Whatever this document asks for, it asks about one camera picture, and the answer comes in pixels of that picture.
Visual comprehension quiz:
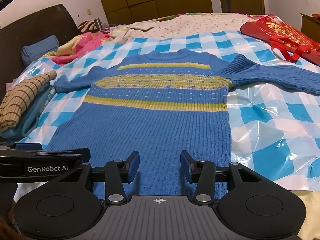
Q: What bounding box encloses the dark wooden headboard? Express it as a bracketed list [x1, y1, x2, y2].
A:
[1, 4, 80, 98]

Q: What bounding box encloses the white floral bed sheet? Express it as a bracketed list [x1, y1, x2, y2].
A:
[128, 12, 264, 42]

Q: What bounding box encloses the red white striped cloth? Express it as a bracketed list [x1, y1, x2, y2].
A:
[78, 18, 111, 33]

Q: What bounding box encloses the beige brown striped folded garment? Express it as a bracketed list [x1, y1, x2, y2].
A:
[1, 70, 56, 132]

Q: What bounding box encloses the red gift bag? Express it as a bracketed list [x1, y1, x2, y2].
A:
[240, 15, 319, 66]

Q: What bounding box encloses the blue striped knit sweater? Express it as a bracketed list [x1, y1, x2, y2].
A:
[47, 49, 319, 195]

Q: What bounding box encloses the pink yellow floral quilt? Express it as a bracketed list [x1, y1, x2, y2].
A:
[42, 32, 110, 66]

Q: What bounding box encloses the wooden side cabinet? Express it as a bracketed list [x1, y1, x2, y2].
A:
[301, 13, 320, 42]

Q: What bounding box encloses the beige crumpled cloth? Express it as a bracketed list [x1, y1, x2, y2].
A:
[109, 20, 157, 44]

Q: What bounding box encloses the blue pillow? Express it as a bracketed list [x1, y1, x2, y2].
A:
[21, 35, 59, 67]

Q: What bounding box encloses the teal folded garment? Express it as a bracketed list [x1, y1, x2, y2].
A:
[1, 85, 56, 141]

